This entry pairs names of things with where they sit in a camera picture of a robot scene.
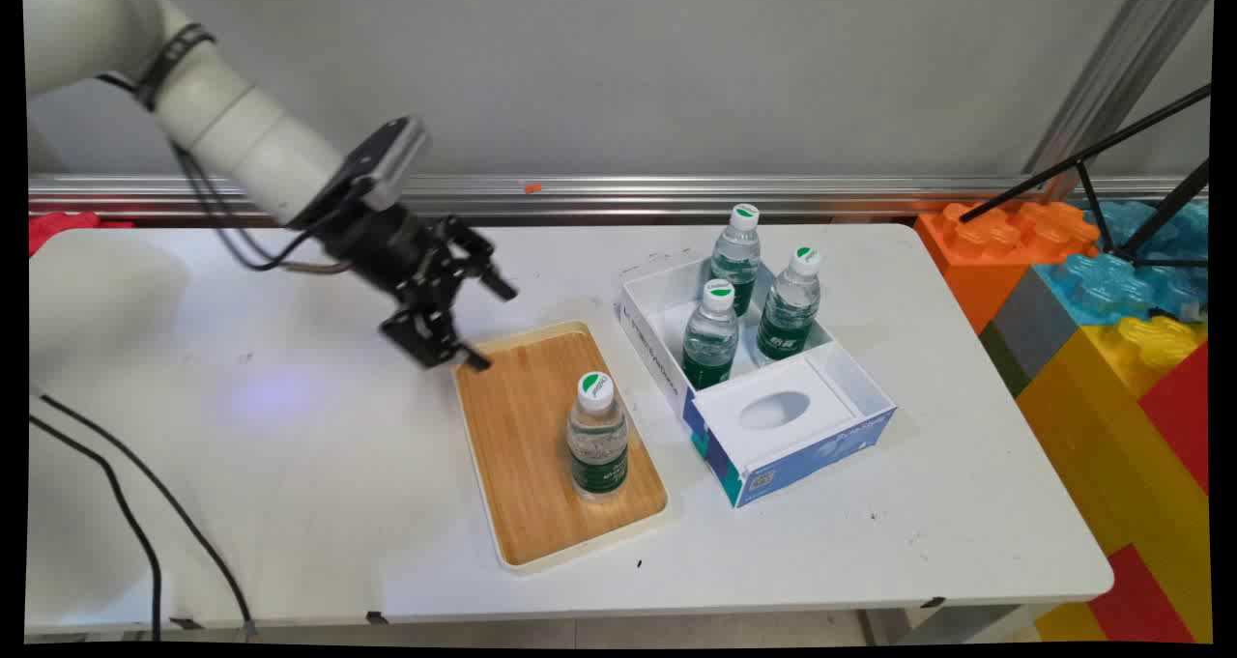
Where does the black tripod stand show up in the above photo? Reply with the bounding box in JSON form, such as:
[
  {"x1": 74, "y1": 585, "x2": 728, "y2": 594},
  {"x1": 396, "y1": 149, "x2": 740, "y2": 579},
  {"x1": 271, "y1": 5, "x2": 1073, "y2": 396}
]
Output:
[{"x1": 957, "y1": 82, "x2": 1213, "y2": 271}]

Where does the bamboo tray with white rim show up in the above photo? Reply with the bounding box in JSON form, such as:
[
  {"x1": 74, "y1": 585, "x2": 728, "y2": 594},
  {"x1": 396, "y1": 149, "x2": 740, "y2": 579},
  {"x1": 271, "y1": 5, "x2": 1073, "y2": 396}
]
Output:
[{"x1": 450, "y1": 320, "x2": 672, "y2": 576}]

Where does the black cable on table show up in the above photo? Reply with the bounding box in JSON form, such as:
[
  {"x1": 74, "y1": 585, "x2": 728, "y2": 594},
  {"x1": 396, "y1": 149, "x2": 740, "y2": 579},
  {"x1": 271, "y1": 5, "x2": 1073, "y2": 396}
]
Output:
[
  {"x1": 27, "y1": 413, "x2": 165, "y2": 644},
  {"x1": 37, "y1": 393, "x2": 260, "y2": 640}
]

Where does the orange giant building block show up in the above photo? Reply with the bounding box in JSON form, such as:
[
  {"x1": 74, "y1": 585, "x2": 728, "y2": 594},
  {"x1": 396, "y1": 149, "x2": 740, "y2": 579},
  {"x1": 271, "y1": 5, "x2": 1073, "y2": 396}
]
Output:
[{"x1": 912, "y1": 198, "x2": 1103, "y2": 336}]

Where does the yellow giant building block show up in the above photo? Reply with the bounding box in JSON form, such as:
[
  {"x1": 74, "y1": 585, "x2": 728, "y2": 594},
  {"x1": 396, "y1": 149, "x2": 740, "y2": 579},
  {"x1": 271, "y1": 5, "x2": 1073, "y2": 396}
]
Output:
[{"x1": 1015, "y1": 314, "x2": 1213, "y2": 645}]

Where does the blue giant building block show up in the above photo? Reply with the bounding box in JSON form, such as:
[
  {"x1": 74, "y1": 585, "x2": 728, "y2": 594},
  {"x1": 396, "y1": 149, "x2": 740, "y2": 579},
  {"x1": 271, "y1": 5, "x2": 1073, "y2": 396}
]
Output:
[{"x1": 1032, "y1": 198, "x2": 1211, "y2": 327}]

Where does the water bottle green label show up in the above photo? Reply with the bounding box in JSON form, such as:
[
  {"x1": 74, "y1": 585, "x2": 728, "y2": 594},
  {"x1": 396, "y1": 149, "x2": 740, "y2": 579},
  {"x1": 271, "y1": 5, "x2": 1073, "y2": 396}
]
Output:
[
  {"x1": 709, "y1": 202, "x2": 762, "y2": 319},
  {"x1": 566, "y1": 370, "x2": 631, "y2": 502},
  {"x1": 754, "y1": 244, "x2": 824, "y2": 365},
  {"x1": 680, "y1": 277, "x2": 741, "y2": 392}
]

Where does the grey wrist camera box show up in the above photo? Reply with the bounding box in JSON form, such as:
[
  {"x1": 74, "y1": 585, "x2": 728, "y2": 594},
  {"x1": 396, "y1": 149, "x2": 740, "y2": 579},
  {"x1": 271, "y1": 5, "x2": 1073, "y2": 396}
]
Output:
[{"x1": 286, "y1": 115, "x2": 432, "y2": 230}]

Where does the white and blue cardboard box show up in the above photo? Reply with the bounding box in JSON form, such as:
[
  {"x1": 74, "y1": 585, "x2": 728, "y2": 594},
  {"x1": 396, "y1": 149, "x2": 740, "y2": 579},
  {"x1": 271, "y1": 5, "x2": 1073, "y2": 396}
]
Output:
[{"x1": 615, "y1": 252, "x2": 898, "y2": 510}]

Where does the aluminium frame post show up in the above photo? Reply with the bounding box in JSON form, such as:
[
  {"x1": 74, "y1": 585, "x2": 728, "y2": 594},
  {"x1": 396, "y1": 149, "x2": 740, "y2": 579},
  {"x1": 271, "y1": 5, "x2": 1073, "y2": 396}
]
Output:
[{"x1": 1021, "y1": 0, "x2": 1213, "y2": 205}]

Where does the red giant building block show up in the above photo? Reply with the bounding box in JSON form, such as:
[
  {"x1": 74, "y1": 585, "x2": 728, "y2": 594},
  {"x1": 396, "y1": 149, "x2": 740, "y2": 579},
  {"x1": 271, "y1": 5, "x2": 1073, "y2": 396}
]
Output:
[{"x1": 1136, "y1": 339, "x2": 1213, "y2": 497}]

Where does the grey giant building block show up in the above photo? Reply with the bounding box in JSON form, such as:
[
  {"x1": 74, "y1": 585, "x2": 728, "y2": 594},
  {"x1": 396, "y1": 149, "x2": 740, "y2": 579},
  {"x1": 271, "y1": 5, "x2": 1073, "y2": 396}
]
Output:
[{"x1": 978, "y1": 266, "x2": 1081, "y2": 398}]

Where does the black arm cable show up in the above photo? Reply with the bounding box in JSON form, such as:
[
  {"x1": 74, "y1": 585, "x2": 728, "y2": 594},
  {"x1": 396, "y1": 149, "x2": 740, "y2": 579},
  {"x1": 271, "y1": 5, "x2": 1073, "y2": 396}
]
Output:
[{"x1": 97, "y1": 24, "x2": 353, "y2": 276}]

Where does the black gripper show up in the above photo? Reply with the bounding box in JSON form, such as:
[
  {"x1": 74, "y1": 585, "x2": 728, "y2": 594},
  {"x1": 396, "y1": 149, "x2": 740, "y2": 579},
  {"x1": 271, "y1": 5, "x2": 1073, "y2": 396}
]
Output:
[{"x1": 311, "y1": 202, "x2": 519, "y2": 373}]

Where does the red cloth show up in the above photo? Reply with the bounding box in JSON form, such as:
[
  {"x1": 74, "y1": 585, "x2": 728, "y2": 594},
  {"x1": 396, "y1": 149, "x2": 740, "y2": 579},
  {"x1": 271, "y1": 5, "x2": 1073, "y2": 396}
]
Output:
[{"x1": 27, "y1": 210, "x2": 136, "y2": 257}]

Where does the aluminium wall rail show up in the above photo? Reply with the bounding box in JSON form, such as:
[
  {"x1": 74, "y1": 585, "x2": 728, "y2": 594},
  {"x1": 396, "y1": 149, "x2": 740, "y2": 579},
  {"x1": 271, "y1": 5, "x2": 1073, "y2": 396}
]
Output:
[{"x1": 27, "y1": 173, "x2": 1209, "y2": 222}]

